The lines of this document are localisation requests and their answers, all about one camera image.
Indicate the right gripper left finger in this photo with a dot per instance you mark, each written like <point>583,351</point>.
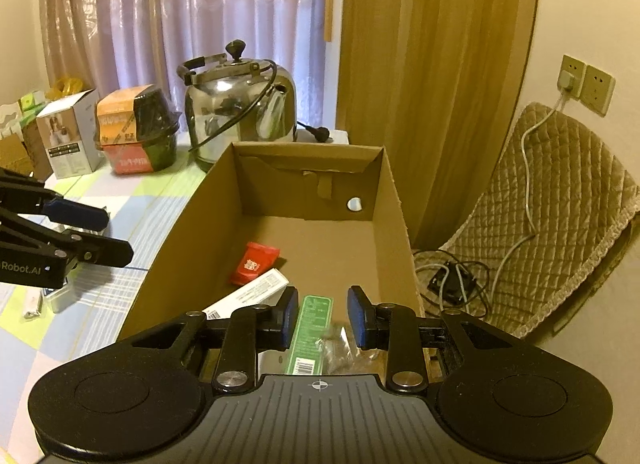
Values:
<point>249,331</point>

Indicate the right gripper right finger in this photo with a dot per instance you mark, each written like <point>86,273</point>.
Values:
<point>394,329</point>

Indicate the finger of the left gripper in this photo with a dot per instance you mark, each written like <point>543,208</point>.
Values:
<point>22,194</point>
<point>90,248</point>

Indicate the white tube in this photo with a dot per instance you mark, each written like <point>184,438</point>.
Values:
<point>32,303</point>

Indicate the white square night light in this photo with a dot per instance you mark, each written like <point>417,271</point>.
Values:
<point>273,362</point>

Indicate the white green medicine box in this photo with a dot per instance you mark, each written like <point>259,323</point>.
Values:
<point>256,292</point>

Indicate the clear plastic wire bag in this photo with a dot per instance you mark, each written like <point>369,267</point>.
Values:
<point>340,354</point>

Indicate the green narrow package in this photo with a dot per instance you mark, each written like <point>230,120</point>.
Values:
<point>313,320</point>

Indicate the red small packet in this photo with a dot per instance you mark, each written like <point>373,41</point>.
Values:
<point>256,260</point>

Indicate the stacked cardboard boxes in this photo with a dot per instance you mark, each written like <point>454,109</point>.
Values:
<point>22,149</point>

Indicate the checkered tablecloth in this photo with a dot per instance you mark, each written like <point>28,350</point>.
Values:
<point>143,208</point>

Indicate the white humidifier product box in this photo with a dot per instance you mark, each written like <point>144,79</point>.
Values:
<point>67,128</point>

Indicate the brown cardboard box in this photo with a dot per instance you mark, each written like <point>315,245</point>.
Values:
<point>331,210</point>

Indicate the black instant meal bowl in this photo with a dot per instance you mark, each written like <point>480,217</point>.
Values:
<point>136,130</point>

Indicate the purple sheer curtain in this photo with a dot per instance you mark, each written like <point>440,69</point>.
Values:
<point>112,44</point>

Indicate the stainless steel kettle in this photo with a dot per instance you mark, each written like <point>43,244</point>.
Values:
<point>230,98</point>

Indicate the quilted beige chair cover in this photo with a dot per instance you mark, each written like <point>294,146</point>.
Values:
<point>557,203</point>

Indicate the brown drape curtain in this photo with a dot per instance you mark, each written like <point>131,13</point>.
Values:
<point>435,83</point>

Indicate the black adapter with cables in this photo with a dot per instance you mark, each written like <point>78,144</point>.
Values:
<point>446,282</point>

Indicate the wall power socket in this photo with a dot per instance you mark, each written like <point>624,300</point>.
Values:
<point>593,87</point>

